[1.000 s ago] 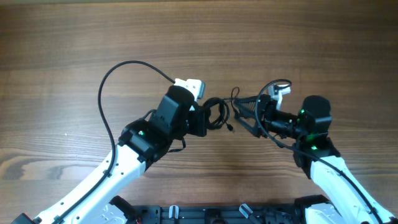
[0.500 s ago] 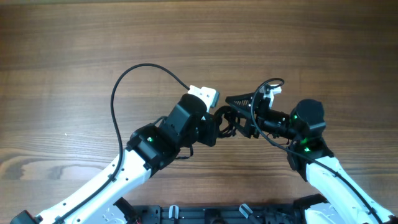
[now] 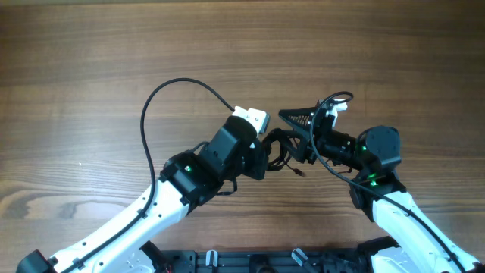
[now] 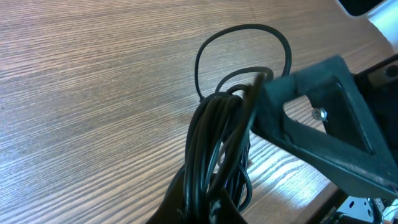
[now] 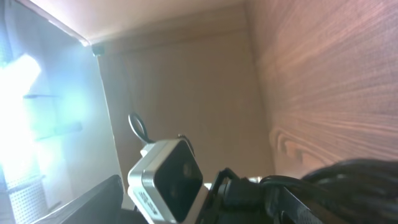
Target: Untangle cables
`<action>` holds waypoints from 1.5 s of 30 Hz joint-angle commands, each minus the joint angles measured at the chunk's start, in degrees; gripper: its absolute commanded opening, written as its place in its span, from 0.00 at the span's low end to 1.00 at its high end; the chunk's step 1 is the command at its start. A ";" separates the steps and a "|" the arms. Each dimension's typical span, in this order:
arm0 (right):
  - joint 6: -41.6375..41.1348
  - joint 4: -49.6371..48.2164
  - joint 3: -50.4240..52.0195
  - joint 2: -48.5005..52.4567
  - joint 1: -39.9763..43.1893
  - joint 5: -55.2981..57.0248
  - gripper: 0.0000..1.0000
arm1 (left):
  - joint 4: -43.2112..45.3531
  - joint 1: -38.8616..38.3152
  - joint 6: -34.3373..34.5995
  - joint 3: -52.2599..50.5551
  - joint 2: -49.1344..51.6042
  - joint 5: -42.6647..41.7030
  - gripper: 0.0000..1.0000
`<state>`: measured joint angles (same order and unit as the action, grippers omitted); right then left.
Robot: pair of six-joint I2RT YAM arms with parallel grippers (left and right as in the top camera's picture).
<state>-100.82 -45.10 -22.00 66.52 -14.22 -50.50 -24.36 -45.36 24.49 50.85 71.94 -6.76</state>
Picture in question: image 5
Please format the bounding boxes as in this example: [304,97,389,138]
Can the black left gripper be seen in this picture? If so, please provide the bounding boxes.
[196,168,320,224]

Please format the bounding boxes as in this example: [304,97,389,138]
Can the black cable bundle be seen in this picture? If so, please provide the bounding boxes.
[259,158,398,224]

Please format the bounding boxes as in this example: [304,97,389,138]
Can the black left camera cable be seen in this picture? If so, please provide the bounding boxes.
[127,112,155,144]

